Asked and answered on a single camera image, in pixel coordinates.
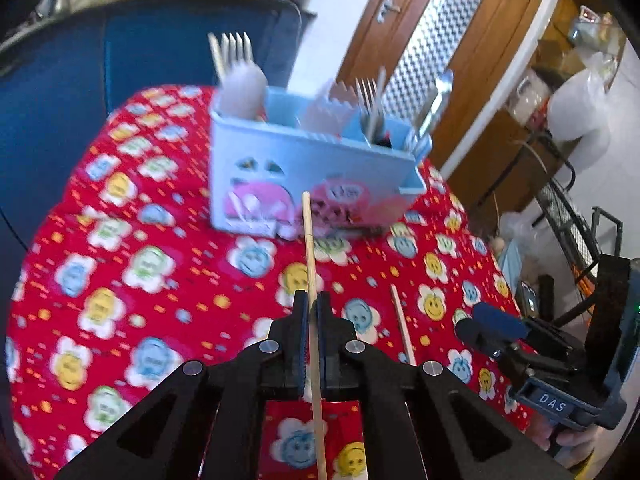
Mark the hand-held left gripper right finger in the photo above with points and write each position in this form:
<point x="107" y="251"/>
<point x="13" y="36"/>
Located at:
<point x="324" y="350"/>

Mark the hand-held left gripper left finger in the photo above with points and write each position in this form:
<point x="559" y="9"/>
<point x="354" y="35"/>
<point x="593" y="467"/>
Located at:
<point x="300" y="350"/>

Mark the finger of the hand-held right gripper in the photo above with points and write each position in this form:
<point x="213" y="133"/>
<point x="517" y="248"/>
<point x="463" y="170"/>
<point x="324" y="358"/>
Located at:
<point x="500" y="319"/>
<point x="475" y="337"/>

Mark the light blue utensil holder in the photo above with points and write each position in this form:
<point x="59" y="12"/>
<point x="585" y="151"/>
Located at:
<point x="260" y="170"/>

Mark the metal fork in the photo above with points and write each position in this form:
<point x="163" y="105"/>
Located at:
<point x="371" y="105"/>

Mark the grey plastic spoon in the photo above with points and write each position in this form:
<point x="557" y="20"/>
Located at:
<point x="245" y="92"/>

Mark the beige plastic fork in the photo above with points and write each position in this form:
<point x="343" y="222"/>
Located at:
<point x="235" y="52"/>

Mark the person's right hand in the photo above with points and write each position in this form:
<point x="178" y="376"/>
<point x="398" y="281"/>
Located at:
<point x="570" y="442"/>

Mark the black upright device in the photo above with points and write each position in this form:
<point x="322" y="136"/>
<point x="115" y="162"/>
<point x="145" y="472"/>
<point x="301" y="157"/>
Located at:
<point x="546" y="297"/>

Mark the wooden shelf unit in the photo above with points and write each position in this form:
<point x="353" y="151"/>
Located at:
<point x="505" y="160"/>

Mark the red smiley flower tablecloth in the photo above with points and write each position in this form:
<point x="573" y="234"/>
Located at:
<point x="150" y="270"/>

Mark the white plastic bag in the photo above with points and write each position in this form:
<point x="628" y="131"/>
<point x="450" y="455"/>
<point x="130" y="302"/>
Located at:
<point x="582" y="115"/>

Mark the wooden door with glass panel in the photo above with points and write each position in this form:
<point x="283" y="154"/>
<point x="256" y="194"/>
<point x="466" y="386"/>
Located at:
<point x="495" y="25"/>

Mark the blue kitchen cabinet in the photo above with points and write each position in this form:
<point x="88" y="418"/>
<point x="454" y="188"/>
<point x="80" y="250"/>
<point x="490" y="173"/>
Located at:
<point x="55" y="110"/>

